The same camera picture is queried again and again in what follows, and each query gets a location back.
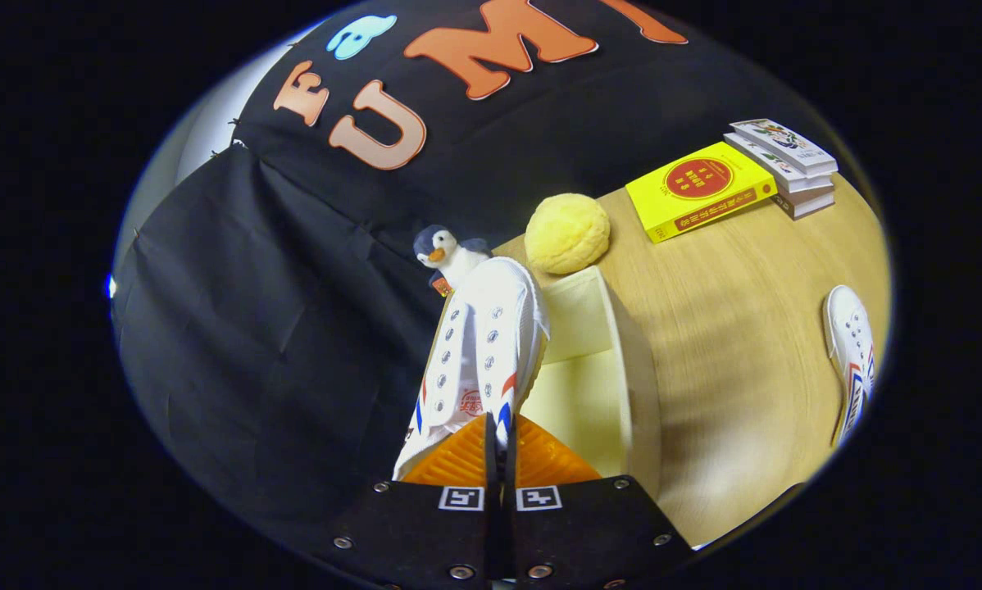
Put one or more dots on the yellow round plush toy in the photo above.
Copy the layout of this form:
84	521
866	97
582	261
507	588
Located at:
567	233

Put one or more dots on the white canvas shoe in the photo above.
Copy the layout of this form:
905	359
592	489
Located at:
850	336
483	328

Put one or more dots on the beige storage box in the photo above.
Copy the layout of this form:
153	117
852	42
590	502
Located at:
581	385

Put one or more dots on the penguin plush toy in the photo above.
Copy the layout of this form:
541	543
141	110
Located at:
446	250

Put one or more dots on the yellow book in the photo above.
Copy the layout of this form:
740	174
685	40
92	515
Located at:
696	188

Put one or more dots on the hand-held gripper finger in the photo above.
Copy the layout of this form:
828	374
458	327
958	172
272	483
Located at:
491	463
510	463

